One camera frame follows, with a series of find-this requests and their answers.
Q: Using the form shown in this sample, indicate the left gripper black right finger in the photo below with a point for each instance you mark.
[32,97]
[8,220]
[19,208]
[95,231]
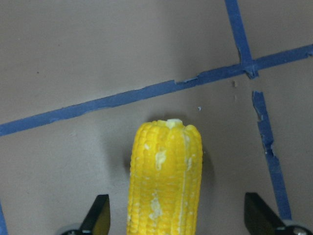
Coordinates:
[260,219]

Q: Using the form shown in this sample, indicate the yellow corn cob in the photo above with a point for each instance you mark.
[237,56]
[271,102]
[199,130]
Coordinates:
[165,179]

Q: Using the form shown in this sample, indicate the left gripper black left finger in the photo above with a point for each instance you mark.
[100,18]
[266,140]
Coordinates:
[97,220]

